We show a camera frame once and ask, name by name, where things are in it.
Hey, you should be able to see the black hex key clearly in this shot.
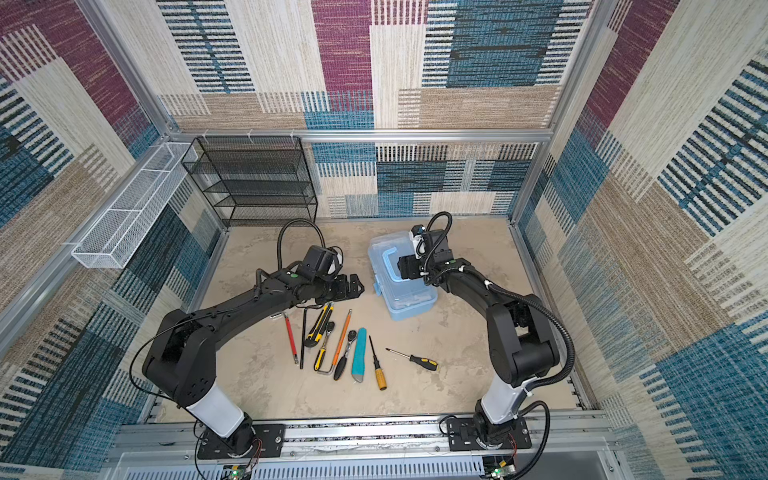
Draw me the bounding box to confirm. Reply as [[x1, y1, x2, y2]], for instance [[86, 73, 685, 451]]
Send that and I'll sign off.
[[299, 307, 307, 370]]

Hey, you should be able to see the orange pencil tool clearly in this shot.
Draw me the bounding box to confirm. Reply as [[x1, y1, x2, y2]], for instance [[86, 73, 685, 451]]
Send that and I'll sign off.
[[322, 309, 353, 375]]

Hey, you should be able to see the white wire mesh basket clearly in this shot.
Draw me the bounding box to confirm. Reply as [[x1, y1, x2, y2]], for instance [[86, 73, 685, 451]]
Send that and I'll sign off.
[[72, 142, 189, 269]]

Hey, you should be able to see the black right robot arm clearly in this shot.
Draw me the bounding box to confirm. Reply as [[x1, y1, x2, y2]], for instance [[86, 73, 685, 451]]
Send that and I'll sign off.
[[397, 255, 562, 446]]

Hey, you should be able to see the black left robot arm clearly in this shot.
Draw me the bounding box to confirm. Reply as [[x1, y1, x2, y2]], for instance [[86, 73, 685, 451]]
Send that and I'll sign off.
[[142, 262, 365, 440]]

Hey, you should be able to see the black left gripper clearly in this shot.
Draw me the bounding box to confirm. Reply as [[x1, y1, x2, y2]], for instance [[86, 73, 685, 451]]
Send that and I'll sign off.
[[313, 273, 365, 304]]

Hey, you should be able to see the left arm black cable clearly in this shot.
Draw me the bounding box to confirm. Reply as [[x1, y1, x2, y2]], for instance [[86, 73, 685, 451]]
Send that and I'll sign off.
[[254, 218, 328, 283]]

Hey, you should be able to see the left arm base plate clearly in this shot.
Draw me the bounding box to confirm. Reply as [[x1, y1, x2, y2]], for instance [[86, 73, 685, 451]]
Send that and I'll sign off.
[[196, 423, 286, 460]]

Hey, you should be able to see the black wire mesh shelf rack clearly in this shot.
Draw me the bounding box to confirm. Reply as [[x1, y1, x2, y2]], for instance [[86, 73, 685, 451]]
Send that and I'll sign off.
[[181, 136, 318, 227]]

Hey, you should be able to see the red hex key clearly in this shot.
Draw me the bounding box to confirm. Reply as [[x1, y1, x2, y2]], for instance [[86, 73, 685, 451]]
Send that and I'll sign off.
[[270, 312, 299, 365]]

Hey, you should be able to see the light blue plastic tool box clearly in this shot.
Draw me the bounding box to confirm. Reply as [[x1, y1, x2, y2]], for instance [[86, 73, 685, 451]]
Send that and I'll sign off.
[[368, 231, 438, 321]]

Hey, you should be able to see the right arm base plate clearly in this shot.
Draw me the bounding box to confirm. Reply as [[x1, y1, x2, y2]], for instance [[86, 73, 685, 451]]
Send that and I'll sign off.
[[438, 415, 532, 451]]

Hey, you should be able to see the yellow handled wrench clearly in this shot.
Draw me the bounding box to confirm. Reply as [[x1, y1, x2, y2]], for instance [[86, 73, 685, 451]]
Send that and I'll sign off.
[[313, 321, 335, 374]]

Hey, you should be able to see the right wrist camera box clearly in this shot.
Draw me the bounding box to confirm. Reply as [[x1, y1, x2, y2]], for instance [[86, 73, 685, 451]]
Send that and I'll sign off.
[[409, 224, 426, 258]]

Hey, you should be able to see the wooden handled screwdriver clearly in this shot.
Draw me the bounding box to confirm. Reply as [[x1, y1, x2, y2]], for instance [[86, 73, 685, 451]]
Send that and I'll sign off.
[[368, 337, 387, 391]]

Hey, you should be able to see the black yellow small screwdriver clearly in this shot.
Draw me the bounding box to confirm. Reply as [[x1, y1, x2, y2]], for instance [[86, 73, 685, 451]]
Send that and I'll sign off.
[[387, 348, 439, 371]]

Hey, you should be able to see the teal utility knife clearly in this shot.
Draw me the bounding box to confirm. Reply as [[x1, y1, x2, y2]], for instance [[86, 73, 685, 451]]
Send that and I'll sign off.
[[351, 328, 367, 383]]

